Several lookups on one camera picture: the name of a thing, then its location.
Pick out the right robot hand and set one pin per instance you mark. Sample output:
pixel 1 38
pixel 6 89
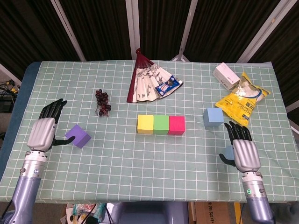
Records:
pixel 246 155

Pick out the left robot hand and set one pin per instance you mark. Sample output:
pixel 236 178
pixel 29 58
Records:
pixel 42 136

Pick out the pink foam cube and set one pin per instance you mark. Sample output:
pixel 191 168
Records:
pixel 176 125

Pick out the green foam cube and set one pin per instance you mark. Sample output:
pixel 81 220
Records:
pixel 161 124

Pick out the yellow foam cube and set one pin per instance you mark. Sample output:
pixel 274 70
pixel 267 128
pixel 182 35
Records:
pixel 145 124

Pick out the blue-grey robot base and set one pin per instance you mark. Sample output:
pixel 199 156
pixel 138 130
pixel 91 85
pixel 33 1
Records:
pixel 149 213

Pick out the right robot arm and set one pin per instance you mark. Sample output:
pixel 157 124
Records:
pixel 257 200

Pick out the light blue foam cube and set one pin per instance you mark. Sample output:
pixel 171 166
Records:
pixel 229 152
pixel 213 116

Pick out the purple foam cube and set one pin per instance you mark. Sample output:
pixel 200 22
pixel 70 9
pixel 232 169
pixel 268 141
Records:
pixel 80 137

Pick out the black electronic device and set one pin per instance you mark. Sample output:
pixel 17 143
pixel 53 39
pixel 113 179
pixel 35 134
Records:
pixel 5 106

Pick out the yellow snack bag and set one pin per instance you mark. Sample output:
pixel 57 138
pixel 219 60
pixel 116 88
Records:
pixel 240 105

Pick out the brown cardboard box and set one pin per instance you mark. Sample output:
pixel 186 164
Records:
pixel 210 213

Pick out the dark red grape bunch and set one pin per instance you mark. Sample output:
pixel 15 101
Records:
pixel 102 100

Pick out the green checked tablecloth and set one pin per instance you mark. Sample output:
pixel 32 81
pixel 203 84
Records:
pixel 177 172

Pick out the white cardboard box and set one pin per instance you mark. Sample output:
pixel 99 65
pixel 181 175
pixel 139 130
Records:
pixel 225 74

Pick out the colourful printed bag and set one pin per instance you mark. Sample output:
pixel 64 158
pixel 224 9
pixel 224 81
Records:
pixel 81 210

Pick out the blue cookie snack packet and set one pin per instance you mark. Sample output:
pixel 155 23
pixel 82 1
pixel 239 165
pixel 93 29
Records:
pixel 166 86

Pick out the painted paper folding fan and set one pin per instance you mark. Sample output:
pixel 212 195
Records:
pixel 144 79

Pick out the white metal frame post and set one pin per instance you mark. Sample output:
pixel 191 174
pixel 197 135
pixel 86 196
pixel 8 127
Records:
pixel 263 30
pixel 293 106
pixel 68 30
pixel 132 28
pixel 9 73
pixel 188 23

